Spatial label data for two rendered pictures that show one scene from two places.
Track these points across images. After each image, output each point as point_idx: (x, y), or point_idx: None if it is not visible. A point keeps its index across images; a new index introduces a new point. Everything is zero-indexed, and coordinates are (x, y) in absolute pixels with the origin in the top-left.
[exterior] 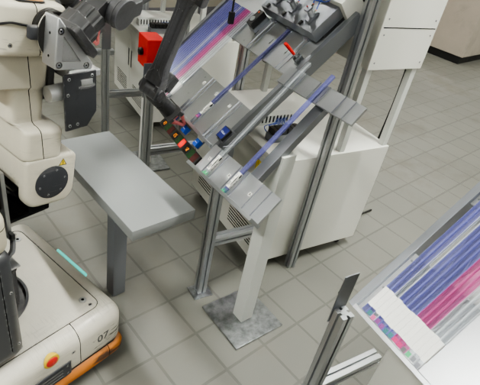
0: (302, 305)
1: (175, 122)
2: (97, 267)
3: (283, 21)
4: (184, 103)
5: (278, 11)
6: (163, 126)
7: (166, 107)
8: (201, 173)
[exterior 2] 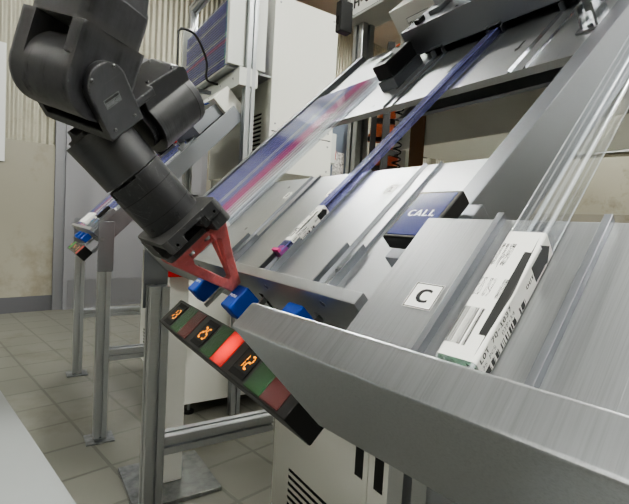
0: None
1: (196, 266)
2: None
3: (474, 20)
4: (234, 246)
5: (456, 5)
6: (170, 324)
7: (154, 187)
8: (456, 376)
